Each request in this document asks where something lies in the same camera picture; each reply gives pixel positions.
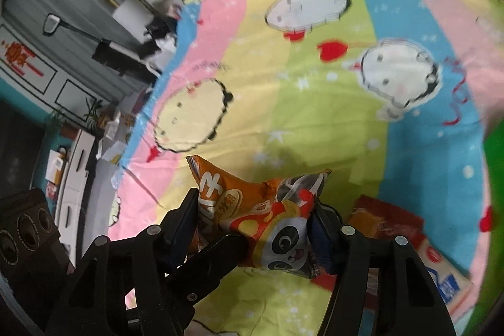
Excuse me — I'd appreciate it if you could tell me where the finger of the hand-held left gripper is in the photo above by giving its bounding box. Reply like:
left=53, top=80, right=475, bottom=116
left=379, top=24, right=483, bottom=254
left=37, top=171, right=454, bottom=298
left=134, top=231, right=253, bottom=336

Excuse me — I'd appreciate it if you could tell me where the white cabinet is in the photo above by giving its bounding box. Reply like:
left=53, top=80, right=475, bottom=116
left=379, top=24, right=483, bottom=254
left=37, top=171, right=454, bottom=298
left=53, top=129, right=119, bottom=242

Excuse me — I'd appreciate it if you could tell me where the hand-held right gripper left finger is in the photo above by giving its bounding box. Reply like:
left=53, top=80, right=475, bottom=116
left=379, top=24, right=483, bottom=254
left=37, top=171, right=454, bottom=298
left=45, top=188, right=201, bottom=336

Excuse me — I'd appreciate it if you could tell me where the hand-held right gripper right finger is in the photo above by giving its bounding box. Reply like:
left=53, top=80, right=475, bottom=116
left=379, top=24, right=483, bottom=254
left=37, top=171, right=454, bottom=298
left=305, top=202, right=457, bottom=336

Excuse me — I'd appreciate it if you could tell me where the orange panda snack packet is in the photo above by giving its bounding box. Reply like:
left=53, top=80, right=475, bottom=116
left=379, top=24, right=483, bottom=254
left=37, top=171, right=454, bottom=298
left=185, top=155, right=333, bottom=279

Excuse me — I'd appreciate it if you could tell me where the black white object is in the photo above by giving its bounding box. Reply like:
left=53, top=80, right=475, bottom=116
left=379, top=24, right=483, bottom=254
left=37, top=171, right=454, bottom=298
left=142, top=17, right=178, bottom=69

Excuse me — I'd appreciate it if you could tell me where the pile of papers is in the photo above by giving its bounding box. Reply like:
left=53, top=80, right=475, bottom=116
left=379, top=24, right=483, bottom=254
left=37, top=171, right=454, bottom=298
left=96, top=104, right=136, bottom=163

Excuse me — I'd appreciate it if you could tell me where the small green plant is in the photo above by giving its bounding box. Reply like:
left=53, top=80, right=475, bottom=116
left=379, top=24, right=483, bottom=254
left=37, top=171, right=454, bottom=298
left=83, top=100, right=105, bottom=130

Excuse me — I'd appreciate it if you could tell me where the white blue snack packet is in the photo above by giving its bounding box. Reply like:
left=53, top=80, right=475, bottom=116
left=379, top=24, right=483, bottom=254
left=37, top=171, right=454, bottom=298
left=417, top=237, right=477, bottom=323

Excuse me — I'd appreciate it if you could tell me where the red snack packet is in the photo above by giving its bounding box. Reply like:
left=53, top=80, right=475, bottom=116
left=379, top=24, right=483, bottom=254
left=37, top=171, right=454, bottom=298
left=311, top=195, right=426, bottom=297

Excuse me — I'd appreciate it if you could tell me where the red wall decal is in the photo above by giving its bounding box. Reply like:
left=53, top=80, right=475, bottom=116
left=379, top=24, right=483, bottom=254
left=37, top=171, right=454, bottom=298
left=0, top=39, right=44, bottom=81

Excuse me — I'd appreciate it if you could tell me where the black stick vacuum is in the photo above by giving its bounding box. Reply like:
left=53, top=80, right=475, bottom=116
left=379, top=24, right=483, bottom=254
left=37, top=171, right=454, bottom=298
left=41, top=13, right=162, bottom=79

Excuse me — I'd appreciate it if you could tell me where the striped cartoon printed blanket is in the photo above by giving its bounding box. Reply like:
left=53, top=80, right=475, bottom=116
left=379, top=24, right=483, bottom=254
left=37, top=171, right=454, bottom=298
left=106, top=0, right=504, bottom=336

